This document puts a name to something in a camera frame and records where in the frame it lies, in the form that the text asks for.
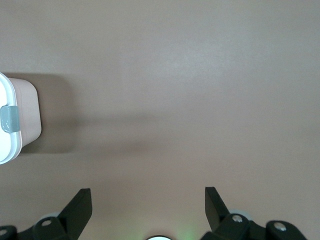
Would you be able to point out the grey lid clip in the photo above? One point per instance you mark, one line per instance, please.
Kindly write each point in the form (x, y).
(8, 118)

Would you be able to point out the white plastic box lid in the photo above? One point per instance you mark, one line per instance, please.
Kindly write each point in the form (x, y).
(7, 146)

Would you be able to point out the pink plastic storage box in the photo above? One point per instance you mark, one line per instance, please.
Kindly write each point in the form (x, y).
(28, 113)

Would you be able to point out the brown table mat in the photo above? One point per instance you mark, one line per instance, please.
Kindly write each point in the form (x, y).
(175, 100)

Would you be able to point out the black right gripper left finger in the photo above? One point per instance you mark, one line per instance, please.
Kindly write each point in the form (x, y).
(75, 215)

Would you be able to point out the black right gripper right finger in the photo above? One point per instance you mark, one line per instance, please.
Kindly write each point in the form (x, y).
(216, 215)

